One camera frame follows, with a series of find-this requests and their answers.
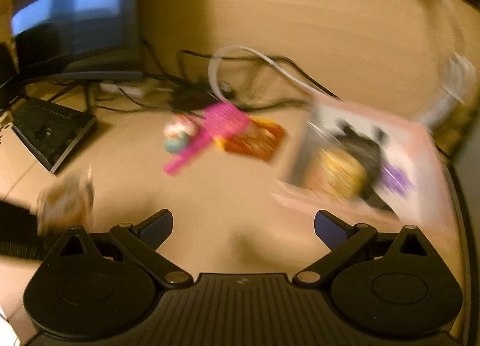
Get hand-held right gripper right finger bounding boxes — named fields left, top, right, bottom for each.
left=292, top=209, right=436, bottom=288

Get black cable tangle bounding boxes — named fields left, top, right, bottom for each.
left=140, top=39, right=338, bottom=111

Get black power adapter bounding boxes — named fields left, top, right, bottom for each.
left=172, top=87, right=220, bottom=111

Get pink cardboard box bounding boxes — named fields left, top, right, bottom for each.
left=272, top=100, right=456, bottom=234

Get bread in clear plastic bag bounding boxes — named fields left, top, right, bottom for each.
left=296, top=121, right=368, bottom=200

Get white coiled cable bundle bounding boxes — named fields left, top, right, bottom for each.
left=410, top=0, right=478, bottom=127

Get purple paper shreds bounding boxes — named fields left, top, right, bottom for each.
left=380, top=162, right=415, bottom=197

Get red snack packet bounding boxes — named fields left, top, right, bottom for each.
left=219, top=117, right=286, bottom=162

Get black computer monitor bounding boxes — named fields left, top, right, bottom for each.
left=10, top=0, right=146, bottom=83

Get bread with yellow red label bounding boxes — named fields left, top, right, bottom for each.
left=37, top=171, right=96, bottom=236

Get white looped cable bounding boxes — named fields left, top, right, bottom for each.
left=208, top=45, right=340, bottom=102

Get pink round toy figure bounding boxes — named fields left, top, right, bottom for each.
left=163, top=113, right=199, bottom=154

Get white power strip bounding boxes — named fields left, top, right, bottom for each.
left=98, top=81, right=152, bottom=98

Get pink plastic toy strainer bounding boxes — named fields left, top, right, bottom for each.
left=163, top=102, right=251, bottom=176

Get black toy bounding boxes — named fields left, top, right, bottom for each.
left=334, top=121, right=400, bottom=215

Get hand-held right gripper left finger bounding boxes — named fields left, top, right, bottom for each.
left=49, top=209, right=194, bottom=288

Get black keyboard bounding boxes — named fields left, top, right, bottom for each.
left=10, top=96, right=97, bottom=175

